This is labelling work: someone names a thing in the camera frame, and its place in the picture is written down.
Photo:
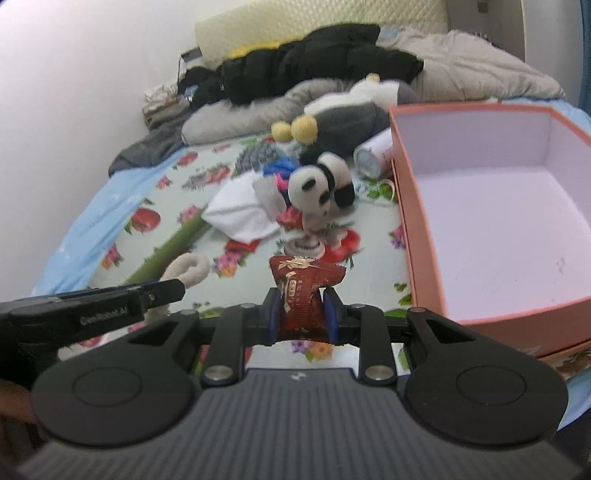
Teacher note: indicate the grey penguin plush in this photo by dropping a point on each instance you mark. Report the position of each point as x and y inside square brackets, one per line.
[339, 122]

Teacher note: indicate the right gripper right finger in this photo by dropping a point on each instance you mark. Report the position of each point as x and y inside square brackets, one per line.
[333, 309]

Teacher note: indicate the white fuzzy loop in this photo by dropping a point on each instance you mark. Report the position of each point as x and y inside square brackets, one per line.
[190, 269]

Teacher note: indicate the small panda plush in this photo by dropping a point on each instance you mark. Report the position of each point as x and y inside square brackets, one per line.
[320, 190]

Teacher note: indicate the red snack packet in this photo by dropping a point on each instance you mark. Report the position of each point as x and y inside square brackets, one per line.
[300, 281]

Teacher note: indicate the person's left hand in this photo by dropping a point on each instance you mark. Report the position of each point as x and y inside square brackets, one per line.
[20, 433]

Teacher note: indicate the blue plastic package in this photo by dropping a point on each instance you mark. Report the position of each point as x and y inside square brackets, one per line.
[282, 167]

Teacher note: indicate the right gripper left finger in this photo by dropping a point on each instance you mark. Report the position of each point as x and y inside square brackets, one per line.
[269, 316]

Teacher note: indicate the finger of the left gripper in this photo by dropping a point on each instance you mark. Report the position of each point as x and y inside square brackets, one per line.
[161, 291]

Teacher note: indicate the pink plastic toy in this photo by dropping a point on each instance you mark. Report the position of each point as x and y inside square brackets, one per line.
[281, 183]

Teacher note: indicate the black jacket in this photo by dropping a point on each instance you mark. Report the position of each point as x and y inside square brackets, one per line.
[344, 52]

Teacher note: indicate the white folded cloth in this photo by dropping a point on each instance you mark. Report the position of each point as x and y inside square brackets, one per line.
[237, 212]

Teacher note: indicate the grey quilt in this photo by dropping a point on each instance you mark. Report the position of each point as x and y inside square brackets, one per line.
[457, 67]

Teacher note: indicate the floral tablecloth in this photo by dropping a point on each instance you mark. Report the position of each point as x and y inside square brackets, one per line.
[368, 241]

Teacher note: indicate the clear plastic zip bag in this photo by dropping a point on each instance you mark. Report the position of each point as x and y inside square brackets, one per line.
[269, 196]

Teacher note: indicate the dark grey blanket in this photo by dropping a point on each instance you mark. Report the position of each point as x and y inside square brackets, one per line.
[163, 139]

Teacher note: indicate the yellow pillow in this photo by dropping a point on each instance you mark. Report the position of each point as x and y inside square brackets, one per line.
[244, 50]

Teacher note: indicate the green massage hammer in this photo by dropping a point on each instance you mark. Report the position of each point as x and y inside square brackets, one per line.
[169, 220]

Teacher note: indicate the white cylinder bottle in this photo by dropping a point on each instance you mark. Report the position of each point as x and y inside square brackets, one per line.
[373, 158]

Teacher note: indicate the orange cardboard box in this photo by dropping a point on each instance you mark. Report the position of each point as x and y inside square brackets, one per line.
[495, 203]

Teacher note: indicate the light blue bedsheet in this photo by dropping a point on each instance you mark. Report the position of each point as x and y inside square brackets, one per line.
[95, 230]

